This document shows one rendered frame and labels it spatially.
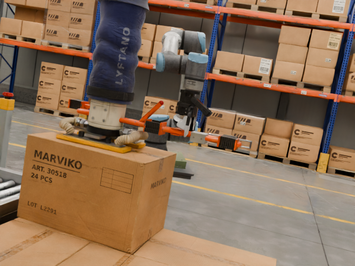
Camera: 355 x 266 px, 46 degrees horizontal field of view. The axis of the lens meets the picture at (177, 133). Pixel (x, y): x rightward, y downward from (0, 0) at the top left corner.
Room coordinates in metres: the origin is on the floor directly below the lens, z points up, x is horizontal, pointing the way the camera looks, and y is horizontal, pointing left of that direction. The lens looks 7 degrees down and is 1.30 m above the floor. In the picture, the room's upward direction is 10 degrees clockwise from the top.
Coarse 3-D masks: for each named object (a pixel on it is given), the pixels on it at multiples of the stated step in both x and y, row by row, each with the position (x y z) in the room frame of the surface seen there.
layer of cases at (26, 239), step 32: (32, 224) 1.83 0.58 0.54; (0, 256) 1.48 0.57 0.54; (32, 256) 1.52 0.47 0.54; (64, 256) 1.57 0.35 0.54; (96, 256) 1.62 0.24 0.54; (128, 256) 1.67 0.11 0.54; (160, 256) 1.73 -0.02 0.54; (192, 256) 1.79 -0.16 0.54; (224, 256) 1.85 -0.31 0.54; (256, 256) 1.92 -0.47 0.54
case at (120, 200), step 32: (32, 160) 1.87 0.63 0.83; (64, 160) 1.82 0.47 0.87; (96, 160) 1.77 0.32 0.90; (128, 160) 1.73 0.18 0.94; (160, 160) 1.87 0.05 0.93; (32, 192) 1.87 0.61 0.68; (64, 192) 1.82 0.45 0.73; (96, 192) 1.77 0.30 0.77; (128, 192) 1.72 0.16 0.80; (160, 192) 1.94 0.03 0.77; (64, 224) 1.81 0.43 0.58; (96, 224) 1.76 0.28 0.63; (128, 224) 1.71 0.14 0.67; (160, 224) 2.02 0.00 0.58
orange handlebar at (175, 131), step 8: (88, 104) 2.31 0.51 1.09; (80, 112) 2.00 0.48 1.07; (88, 112) 1.99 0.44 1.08; (120, 120) 1.95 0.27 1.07; (128, 120) 1.94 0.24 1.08; (136, 120) 1.97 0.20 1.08; (168, 128) 1.89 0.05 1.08; (176, 128) 1.89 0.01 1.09; (208, 136) 1.85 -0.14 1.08; (240, 144) 1.82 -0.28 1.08
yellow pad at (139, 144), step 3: (114, 138) 2.05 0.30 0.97; (111, 141) 2.04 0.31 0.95; (138, 141) 2.07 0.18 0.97; (126, 144) 2.02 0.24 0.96; (129, 144) 2.01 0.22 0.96; (132, 144) 2.01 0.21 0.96; (135, 144) 2.01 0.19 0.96; (138, 144) 2.02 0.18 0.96; (141, 144) 2.04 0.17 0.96; (144, 144) 2.08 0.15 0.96; (132, 147) 2.01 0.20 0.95; (135, 147) 2.00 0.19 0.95; (138, 147) 2.00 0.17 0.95; (141, 147) 2.04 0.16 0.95
